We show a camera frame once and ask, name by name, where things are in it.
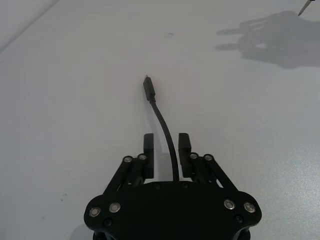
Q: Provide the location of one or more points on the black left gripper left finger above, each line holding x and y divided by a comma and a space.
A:
149, 160

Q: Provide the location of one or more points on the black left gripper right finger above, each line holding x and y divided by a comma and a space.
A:
184, 155

